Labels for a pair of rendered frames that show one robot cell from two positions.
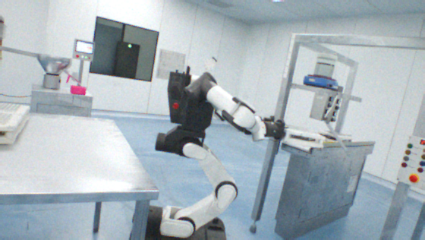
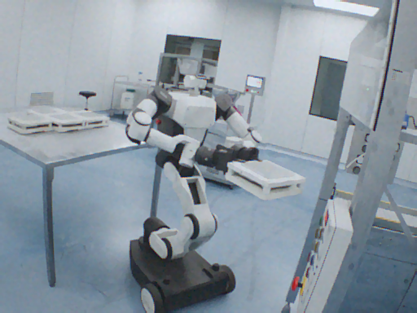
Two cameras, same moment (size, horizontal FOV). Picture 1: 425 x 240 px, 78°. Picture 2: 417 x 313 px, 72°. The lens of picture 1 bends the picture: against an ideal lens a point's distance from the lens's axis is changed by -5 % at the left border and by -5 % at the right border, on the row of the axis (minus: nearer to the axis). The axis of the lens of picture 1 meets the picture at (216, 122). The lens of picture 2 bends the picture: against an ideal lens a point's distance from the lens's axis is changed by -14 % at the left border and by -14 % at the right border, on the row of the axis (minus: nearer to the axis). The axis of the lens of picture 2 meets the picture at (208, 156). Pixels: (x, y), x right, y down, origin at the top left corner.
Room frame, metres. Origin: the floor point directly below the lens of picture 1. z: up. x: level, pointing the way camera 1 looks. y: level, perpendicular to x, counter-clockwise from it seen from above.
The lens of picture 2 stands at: (0.77, -1.50, 1.39)
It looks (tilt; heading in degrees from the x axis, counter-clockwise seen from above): 15 degrees down; 57
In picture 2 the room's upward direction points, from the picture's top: 10 degrees clockwise
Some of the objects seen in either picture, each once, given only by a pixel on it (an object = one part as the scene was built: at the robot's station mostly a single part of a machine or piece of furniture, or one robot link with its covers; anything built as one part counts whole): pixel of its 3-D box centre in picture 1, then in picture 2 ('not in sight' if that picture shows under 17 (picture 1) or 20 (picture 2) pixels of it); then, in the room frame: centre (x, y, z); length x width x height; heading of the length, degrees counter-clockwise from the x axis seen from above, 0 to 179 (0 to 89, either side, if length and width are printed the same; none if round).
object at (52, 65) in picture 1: (58, 73); (229, 105); (3.16, 1.93, 0.95); 0.49 x 0.36 x 0.37; 126
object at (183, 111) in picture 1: (193, 98); (183, 117); (1.64, 0.17, 1.08); 0.34 x 0.30 x 0.36; 6
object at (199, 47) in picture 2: not in sight; (189, 61); (4.06, 4.95, 1.43); 1.32 x 0.01 x 1.11; 126
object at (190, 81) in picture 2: (209, 66); (194, 83); (1.64, 0.10, 1.28); 0.10 x 0.07 x 0.09; 6
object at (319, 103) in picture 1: (325, 107); (374, 154); (2.08, -0.78, 1.17); 0.22 x 0.11 x 0.20; 131
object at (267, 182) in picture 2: (298, 131); (267, 172); (1.71, -0.52, 1.00); 0.25 x 0.24 x 0.02; 6
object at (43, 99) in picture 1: (58, 121); (222, 150); (3.15, 1.86, 0.38); 0.63 x 0.57 x 0.76; 126
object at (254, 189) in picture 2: (297, 138); (265, 182); (1.71, -0.52, 0.95); 0.24 x 0.24 x 0.02; 6
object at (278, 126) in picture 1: (273, 129); (218, 159); (1.58, -0.33, 1.00); 0.12 x 0.10 x 0.13; 128
